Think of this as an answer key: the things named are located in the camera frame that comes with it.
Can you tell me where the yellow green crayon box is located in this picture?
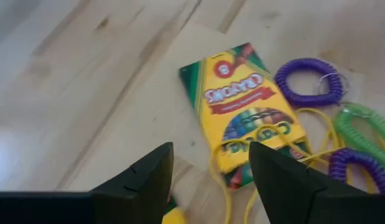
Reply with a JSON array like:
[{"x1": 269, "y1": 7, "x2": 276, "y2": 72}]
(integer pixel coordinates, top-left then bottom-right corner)
[
  {"x1": 179, "y1": 42, "x2": 307, "y2": 175},
  {"x1": 162, "y1": 195, "x2": 188, "y2": 224},
  {"x1": 223, "y1": 141, "x2": 311, "y2": 191}
]

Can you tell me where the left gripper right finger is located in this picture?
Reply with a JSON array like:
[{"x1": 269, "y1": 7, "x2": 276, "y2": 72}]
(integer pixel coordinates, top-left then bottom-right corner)
[{"x1": 248, "y1": 141, "x2": 372, "y2": 224}]

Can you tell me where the green coil wrist keychain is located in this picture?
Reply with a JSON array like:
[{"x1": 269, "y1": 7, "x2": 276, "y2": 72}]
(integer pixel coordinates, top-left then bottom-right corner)
[{"x1": 333, "y1": 102, "x2": 385, "y2": 170}]

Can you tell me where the purple coil wrist keychain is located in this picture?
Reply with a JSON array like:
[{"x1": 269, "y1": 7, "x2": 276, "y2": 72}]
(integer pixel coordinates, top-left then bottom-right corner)
[
  {"x1": 274, "y1": 57, "x2": 346, "y2": 109},
  {"x1": 328, "y1": 147, "x2": 385, "y2": 195}
]

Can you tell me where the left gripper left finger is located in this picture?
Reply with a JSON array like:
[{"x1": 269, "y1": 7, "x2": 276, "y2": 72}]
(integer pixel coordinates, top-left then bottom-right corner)
[{"x1": 89, "y1": 141, "x2": 175, "y2": 224}]

